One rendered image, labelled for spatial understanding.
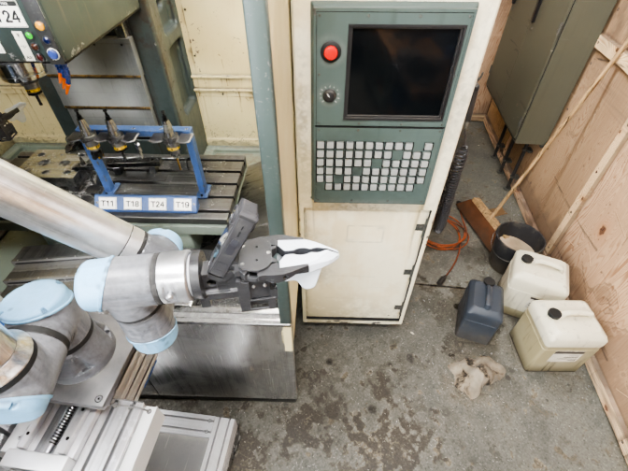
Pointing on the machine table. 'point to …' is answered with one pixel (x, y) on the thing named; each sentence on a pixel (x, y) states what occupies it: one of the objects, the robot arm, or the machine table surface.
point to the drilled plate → (57, 166)
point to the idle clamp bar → (135, 164)
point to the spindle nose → (21, 72)
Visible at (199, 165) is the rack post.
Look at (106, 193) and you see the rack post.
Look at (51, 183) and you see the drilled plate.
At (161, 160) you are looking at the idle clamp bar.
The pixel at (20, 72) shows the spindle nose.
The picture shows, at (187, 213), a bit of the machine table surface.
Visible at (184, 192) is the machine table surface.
